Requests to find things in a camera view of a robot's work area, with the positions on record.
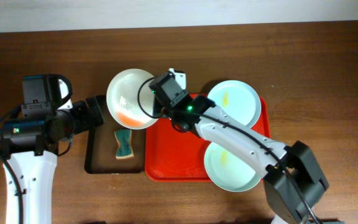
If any right black cable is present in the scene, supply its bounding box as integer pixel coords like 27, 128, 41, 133
137, 76, 323, 224

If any white plate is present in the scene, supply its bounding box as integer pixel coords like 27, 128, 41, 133
106, 68, 157, 129

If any black plastic tray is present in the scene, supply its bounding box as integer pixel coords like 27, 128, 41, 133
85, 95, 145, 174

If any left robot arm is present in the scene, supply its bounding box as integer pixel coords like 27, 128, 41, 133
0, 96, 104, 223

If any pale green plate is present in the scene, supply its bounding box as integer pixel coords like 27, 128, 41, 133
204, 142, 261, 192

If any green yellow sponge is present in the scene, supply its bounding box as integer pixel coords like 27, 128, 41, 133
114, 129, 134, 159

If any red plastic tray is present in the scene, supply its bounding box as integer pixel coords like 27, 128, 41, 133
144, 93, 272, 183

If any light blue plate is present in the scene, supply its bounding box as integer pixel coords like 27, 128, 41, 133
208, 80, 262, 128

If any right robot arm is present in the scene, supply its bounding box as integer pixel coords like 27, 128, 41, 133
154, 95, 329, 223

